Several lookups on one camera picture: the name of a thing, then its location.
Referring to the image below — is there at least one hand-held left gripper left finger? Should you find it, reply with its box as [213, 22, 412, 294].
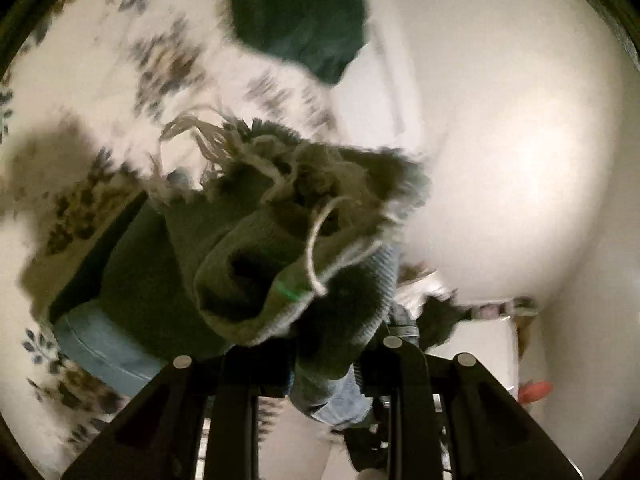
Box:
[61, 347, 293, 480]

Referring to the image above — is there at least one white floral bedsheet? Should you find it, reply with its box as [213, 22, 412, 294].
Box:
[0, 0, 351, 480]

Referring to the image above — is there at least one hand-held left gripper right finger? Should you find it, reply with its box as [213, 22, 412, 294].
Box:
[357, 335, 585, 480]

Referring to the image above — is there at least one red object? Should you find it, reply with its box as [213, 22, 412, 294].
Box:
[518, 381, 554, 405]

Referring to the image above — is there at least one white box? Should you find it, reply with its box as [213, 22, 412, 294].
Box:
[440, 316, 522, 392]

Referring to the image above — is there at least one dark green cloth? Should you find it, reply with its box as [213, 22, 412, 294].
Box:
[220, 0, 372, 87]

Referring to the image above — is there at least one dark green knitted garment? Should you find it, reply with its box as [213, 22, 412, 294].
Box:
[49, 112, 473, 433]

